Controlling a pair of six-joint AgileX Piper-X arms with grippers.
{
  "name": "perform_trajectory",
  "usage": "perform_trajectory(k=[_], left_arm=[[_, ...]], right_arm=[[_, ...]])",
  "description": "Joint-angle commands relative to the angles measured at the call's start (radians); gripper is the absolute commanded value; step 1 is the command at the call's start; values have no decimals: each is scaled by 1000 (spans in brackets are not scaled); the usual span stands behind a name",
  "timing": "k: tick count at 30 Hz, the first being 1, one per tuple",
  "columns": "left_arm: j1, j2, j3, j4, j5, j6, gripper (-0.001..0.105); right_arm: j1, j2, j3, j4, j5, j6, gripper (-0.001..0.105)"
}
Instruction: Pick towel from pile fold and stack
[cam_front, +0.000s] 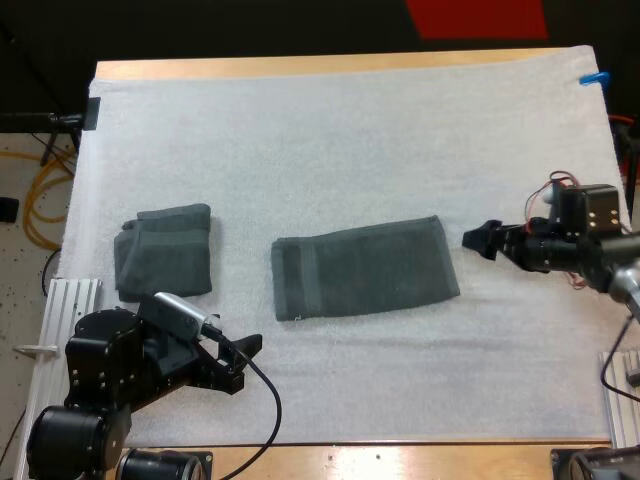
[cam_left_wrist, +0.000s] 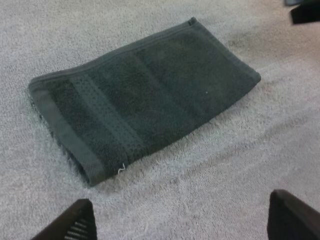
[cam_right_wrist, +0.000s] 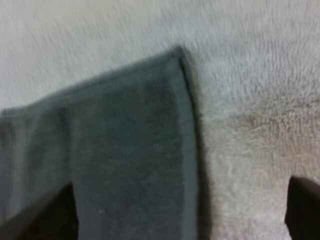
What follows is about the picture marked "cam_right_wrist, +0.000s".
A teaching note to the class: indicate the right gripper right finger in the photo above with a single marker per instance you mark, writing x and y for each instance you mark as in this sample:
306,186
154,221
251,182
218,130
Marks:
305,210

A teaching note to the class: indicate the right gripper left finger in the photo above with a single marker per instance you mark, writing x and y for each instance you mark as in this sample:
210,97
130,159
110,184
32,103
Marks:
57,220

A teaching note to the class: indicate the grey-green towel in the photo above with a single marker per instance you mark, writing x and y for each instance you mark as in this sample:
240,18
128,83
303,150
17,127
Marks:
130,140

